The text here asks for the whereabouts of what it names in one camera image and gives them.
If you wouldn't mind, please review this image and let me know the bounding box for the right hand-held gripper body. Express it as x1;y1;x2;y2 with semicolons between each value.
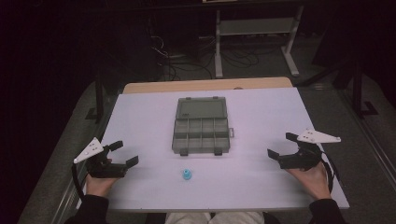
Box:
277;129;342;172

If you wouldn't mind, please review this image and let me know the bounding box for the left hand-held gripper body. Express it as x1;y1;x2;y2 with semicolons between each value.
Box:
73;137;129;179

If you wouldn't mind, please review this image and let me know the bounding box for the grey compartment organizer box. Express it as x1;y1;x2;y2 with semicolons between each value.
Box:
171;96;235;157

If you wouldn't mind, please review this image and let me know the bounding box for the person's left hand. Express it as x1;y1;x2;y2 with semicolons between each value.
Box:
85;173;119;198

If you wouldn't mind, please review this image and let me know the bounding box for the person's right hand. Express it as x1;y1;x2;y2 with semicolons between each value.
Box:
286;161;332;201

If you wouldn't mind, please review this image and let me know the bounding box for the black metal stand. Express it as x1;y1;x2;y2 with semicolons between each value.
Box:
332;60;379;119

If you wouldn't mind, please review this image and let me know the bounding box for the left hand-held gripper cable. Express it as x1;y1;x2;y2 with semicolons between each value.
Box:
71;162;86;201

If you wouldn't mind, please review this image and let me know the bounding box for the hand-held gripper cable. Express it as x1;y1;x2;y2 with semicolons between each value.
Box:
71;162;86;201
319;150;341;194

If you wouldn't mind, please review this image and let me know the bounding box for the right hand-held gripper cable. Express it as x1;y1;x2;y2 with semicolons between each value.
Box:
319;150;341;194

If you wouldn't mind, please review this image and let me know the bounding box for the tangle of floor cables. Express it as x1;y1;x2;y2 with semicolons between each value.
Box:
148;34;261;82

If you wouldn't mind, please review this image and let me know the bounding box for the white metal desk frame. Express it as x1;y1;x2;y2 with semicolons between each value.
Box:
214;5;305;79

